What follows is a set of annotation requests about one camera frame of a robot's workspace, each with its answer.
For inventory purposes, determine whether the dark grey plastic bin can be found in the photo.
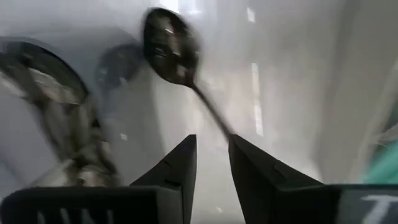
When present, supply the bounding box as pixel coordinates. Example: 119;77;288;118
0;0;398;224

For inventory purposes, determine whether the teal-handled spoon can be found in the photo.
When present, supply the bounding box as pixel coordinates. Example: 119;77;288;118
0;37;121;187
360;105;398;184

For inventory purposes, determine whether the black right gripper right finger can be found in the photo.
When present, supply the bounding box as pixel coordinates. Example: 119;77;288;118
229;134;323;224

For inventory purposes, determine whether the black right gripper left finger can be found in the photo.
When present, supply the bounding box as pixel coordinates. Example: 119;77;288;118
130;134;197;224

